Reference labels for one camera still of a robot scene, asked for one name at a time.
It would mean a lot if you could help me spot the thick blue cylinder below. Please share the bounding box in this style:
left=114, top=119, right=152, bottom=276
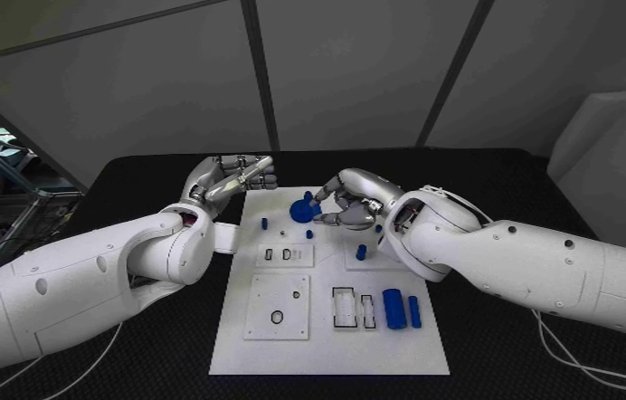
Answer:
left=381, top=288, right=410, bottom=331

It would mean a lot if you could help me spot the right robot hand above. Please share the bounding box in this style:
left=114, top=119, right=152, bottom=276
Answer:
left=309, top=167, right=407, bottom=232

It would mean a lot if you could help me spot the white task board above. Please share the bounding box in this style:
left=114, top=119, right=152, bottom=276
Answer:
left=208, top=186, right=452, bottom=376

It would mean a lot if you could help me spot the white cable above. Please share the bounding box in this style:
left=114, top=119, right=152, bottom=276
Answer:
left=530, top=309, right=626, bottom=376
left=419, top=184, right=495, bottom=227
left=0, top=355, right=44, bottom=380
left=41, top=321, right=126, bottom=400
left=537, top=318, right=626, bottom=392

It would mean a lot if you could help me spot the metal equipment rack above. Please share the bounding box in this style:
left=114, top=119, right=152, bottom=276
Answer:
left=0, top=124, right=87, bottom=266

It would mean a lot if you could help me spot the blue gear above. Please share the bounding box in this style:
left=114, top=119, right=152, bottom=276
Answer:
left=289, top=198, right=324, bottom=224

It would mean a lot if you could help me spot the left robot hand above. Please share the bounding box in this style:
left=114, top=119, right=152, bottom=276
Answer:
left=179, top=154, right=280, bottom=220

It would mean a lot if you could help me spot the thin blue cylinder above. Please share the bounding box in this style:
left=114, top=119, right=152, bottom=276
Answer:
left=407, top=295, right=425, bottom=329

